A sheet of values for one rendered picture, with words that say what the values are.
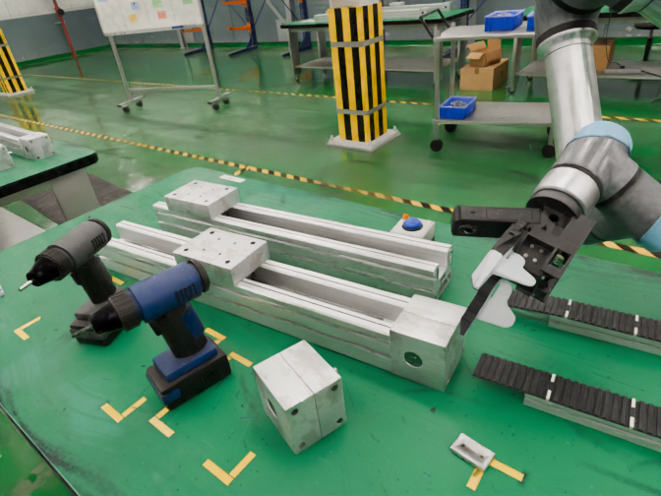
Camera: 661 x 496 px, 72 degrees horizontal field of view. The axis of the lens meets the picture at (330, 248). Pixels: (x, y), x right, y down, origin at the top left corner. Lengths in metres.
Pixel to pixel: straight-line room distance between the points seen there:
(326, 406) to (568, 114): 0.61
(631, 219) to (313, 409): 0.51
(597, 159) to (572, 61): 0.25
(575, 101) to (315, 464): 0.70
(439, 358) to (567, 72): 0.52
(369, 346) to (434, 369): 0.11
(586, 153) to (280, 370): 0.52
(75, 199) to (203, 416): 1.75
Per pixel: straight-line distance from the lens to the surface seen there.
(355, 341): 0.78
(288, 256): 1.05
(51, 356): 1.05
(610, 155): 0.72
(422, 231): 1.04
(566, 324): 0.90
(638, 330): 0.89
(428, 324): 0.73
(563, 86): 0.90
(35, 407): 0.96
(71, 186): 2.39
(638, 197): 0.74
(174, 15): 6.37
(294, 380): 0.66
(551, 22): 0.93
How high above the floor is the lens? 1.35
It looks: 31 degrees down
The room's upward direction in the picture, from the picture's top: 7 degrees counter-clockwise
